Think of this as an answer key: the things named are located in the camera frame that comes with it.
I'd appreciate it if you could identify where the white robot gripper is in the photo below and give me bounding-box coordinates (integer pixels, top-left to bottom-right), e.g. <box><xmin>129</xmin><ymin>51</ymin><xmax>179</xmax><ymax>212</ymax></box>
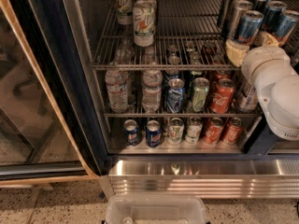
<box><xmin>225</xmin><ymin>32</ymin><xmax>293</xmax><ymax>88</ymax></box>

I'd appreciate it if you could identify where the right 7up can bottom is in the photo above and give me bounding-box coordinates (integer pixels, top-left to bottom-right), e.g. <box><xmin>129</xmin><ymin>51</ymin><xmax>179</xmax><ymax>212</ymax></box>
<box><xmin>185</xmin><ymin>117</ymin><xmax>203</xmax><ymax>144</ymax></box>

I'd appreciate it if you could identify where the green Sprite can middle shelf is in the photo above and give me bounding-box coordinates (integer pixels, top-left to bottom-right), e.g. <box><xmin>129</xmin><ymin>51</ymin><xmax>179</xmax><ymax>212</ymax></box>
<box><xmin>192</xmin><ymin>77</ymin><xmax>209</xmax><ymax>112</ymax></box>

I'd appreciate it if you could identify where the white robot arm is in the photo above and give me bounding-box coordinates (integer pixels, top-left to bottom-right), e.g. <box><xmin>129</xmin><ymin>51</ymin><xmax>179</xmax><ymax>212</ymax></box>
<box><xmin>225</xmin><ymin>39</ymin><xmax>299</xmax><ymax>141</ymax></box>

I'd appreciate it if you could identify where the right Coca-Cola can bottom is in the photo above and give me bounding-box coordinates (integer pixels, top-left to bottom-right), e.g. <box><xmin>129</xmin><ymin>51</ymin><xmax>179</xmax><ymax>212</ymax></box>
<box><xmin>221</xmin><ymin>118</ymin><xmax>243</xmax><ymax>145</ymax></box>

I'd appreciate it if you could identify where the stainless steel fridge base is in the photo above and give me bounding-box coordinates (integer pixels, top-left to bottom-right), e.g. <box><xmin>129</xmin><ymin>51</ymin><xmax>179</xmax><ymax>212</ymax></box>
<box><xmin>99</xmin><ymin>160</ymin><xmax>299</xmax><ymax>199</ymax></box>

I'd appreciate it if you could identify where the left 7up can bottom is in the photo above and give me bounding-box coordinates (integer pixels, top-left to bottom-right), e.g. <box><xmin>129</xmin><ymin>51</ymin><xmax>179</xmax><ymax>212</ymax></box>
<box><xmin>167</xmin><ymin>118</ymin><xmax>184</xmax><ymax>145</ymax></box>

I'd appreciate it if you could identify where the red Coca-Cola can middle shelf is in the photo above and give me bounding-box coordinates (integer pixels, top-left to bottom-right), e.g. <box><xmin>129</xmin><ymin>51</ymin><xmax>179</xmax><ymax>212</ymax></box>
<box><xmin>209</xmin><ymin>78</ymin><xmax>235</xmax><ymax>114</ymax></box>

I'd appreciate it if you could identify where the left Coca-Cola can bottom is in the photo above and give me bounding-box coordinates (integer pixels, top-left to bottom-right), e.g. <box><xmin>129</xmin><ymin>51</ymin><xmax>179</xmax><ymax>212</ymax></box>
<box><xmin>204</xmin><ymin>117</ymin><xmax>224</xmax><ymax>145</ymax></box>

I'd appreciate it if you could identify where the middle wire shelf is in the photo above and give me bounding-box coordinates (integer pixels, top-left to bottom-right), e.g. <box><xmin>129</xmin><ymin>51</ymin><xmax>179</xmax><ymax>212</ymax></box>
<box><xmin>104</xmin><ymin>106</ymin><xmax>263</xmax><ymax>118</ymax></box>

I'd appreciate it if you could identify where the front white 7up can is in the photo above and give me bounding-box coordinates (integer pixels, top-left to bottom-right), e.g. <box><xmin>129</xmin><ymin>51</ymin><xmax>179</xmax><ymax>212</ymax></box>
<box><xmin>133</xmin><ymin>1</ymin><xmax>155</xmax><ymax>47</ymax></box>

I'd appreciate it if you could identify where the silver red bull can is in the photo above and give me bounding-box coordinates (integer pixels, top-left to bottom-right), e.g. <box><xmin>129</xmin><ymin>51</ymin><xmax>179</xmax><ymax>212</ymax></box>
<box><xmin>221</xmin><ymin>0</ymin><xmax>247</xmax><ymax>37</ymax></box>
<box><xmin>225</xmin><ymin>1</ymin><xmax>253</xmax><ymax>39</ymax></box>
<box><xmin>217</xmin><ymin>0</ymin><xmax>230</xmax><ymax>28</ymax></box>

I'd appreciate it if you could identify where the blue Pepsi can middle shelf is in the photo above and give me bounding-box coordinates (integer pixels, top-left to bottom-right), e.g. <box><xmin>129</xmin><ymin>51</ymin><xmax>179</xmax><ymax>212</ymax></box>
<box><xmin>166</xmin><ymin>78</ymin><xmax>185</xmax><ymax>113</ymax></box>

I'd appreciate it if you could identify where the left rear 7up can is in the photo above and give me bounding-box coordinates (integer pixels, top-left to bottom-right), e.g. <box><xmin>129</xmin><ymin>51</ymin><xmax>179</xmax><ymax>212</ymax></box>
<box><xmin>116</xmin><ymin>0</ymin><xmax>134</xmax><ymax>25</ymax></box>

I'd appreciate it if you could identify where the left Pepsi can bottom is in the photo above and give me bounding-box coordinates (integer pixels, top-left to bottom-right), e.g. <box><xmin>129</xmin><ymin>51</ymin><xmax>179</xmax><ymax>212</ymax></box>
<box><xmin>123</xmin><ymin>119</ymin><xmax>139</xmax><ymax>147</ymax></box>

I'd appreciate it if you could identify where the right clear water bottle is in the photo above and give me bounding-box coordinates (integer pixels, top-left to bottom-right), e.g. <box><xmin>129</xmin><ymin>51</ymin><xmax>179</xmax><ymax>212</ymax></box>
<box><xmin>142</xmin><ymin>45</ymin><xmax>163</xmax><ymax>113</ymax></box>

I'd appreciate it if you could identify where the rear silver Red Bull can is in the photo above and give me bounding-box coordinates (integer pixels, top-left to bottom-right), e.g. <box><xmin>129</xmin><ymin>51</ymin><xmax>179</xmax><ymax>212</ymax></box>
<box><xmin>217</xmin><ymin>0</ymin><xmax>230</xmax><ymax>28</ymax></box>

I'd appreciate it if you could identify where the top wire shelf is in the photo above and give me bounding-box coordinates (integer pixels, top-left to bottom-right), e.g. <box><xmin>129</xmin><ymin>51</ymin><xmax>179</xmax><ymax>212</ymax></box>
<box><xmin>91</xmin><ymin>0</ymin><xmax>235</xmax><ymax>71</ymax></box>

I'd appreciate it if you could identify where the left clear water bottle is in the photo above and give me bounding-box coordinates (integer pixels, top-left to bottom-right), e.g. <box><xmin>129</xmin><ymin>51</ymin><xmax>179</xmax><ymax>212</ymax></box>
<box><xmin>105</xmin><ymin>38</ymin><xmax>135</xmax><ymax>113</ymax></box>

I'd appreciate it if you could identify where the open glass fridge door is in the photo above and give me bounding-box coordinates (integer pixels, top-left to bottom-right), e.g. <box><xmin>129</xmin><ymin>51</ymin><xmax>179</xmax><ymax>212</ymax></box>
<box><xmin>0</xmin><ymin>0</ymin><xmax>105</xmax><ymax>187</ymax></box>

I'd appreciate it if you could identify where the right front Red Bull can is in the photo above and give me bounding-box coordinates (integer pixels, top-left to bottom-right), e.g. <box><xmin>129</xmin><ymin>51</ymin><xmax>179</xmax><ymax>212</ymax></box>
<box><xmin>271</xmin><ymin>9</ymin><xmax>299</xmax><ymax>47</ymax></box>

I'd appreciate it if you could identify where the right Pepsi can bottom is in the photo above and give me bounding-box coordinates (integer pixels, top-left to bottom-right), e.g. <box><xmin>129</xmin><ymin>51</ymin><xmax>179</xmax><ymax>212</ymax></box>
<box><xmin>146</xmin><ymin>120</ymin><xmax>162</xmax><ymax>147</ymax></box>

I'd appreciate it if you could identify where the clear plastic bin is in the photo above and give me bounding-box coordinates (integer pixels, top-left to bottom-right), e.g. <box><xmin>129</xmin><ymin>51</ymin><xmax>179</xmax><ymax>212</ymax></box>
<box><xmin>105</xmin><ymin>194</ymin><xmax>206</xmax><ymax>224</ymax></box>

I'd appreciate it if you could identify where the pepsi can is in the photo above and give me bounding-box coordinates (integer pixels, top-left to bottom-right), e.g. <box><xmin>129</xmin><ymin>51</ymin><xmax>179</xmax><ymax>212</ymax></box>
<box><xmin>123</xmin><ymin>119</ymin><xmax>139</xmax><ymax>147</ymax></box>
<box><xmin>146</xmin><ymin>120</ymin><xmax>162</xmax><ymax>147</ymax></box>

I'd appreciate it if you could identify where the clear water bottle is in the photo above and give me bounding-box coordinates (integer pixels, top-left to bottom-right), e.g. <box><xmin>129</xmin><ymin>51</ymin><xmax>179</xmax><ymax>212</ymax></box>
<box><xmin>142</xmin><ymin>45</ymin><xmax>163</xmax><ymax>113</ymax></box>
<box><xmin>105</xmin><ymin>38</ymin><xmax>135</xmax><ymax>113</ymax></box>

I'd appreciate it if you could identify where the wire shelf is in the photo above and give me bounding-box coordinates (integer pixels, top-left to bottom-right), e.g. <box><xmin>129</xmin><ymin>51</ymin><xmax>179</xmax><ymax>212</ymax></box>
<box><xmin>91</xmin><ymin>0</ymin><xmax>235</xmax><ymax>71</ymax></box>
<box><xmin>104</xmin><ymin>106</ymin><xmax>263</xmax><ymax>118</ymax></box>

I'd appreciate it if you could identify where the white blue can middle shelf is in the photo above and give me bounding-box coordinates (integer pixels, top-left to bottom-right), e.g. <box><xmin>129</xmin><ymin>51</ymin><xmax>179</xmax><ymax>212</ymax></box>
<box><xmin>236</xmin><ymin>75</ymin><xmax>258</xmax><ymax>113</ymax></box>

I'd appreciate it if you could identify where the coca-cola can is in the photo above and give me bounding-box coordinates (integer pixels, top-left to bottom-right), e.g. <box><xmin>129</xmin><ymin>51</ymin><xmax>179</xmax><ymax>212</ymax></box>
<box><xmin>204</xmin><ymin>117</ymin><xmax>224</xmax><ymax>145</ymax></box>
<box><xmin>221</xmin><ymin>118</ymin><xmax>243</xmax><ymax>145</ymax></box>

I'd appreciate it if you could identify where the blue Red Bull can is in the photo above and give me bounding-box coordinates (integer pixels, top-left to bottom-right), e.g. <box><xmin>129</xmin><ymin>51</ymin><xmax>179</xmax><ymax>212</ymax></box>
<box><xmin>234</xmin><ymin>10</ymin><xmax>263</xmax><ymax>46</ymax></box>

